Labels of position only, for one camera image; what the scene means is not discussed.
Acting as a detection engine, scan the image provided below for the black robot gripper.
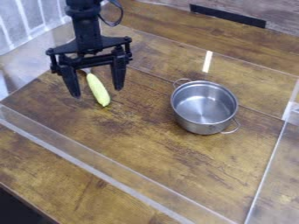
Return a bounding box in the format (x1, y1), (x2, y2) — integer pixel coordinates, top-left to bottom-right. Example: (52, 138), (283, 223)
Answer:
(46, 6), (133, 98)

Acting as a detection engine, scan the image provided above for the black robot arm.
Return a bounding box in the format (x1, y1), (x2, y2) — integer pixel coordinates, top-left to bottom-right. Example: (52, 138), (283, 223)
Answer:
(46, 0), (133, 98)

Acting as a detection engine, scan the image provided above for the stainless steel pot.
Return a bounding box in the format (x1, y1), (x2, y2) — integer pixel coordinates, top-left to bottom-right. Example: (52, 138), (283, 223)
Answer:
(171, 78), (241, 135)

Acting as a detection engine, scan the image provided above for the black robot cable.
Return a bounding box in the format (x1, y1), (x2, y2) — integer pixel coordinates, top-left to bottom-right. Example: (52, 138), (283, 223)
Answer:
(98, 0), (126, 28)

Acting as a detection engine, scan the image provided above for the black wall strip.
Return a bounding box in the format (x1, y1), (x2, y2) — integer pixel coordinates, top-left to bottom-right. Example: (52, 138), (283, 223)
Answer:
(190, 3), (267, 28)

